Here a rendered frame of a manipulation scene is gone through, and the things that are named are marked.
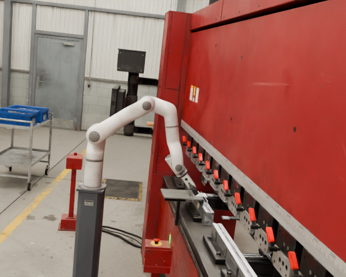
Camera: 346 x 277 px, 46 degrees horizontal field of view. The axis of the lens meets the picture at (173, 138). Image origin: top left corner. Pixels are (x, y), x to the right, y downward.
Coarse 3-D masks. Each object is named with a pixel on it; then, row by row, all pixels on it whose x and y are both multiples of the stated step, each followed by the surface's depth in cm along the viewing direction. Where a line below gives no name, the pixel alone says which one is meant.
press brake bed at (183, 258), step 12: (168, 204) 333; (168, 216) 329; (168, 228) 325; (180, 228) 280; (168, 240) 320; (180, 240) 276; (180, 252) 273; (192, 252) 241; (180, 264) 270; (192, 264) 238; (168, 276) 308; (180, 276) 267; (192, 276) 236
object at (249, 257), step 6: (246, 258) 235; (252, 258) 234; (258, 258) 234; (264, 258) 235; (252, 264) 234; (258, 264) 235; (264, 264) 235; (270, 264) 236; (258, 270) 235; (264, 270) 236; (270, 270) 237; (276, 270) 237; (258, 276) 235; (264, 276) 236; (270, 276) 236; (276, 276) 237
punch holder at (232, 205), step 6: (234, 180) 210; (234, 186) 209; (240, 186) 200; (234, 192) 208; (240, 192) 200; (228, 198) 215; (234, 198) 207; (228, 204) 215; (234, 204) 206; (234, 210) 205
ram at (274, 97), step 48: (336, 0) 128; (192, 48) 340; (240, 48) 217; (288, 48) 159; (336, 48) 126; (192, 96) 325; (240, 96) 211; (288, 96) 156; (336, 96) 124; (240, 144) 206; (288, 144) 153; (336, 144) 122; (288, 192) 150; (336, 192) 120; (336, 240) 118
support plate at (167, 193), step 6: (162, 192) 284; (168, 192) 285; (174, 192) 287; (180, 192) 288; (186, 192) 290; (168, 198) 276; (174, 198) 276; (180, 198) 277; (186, 198) 278; (192, 198) 278; (198, 198) 280
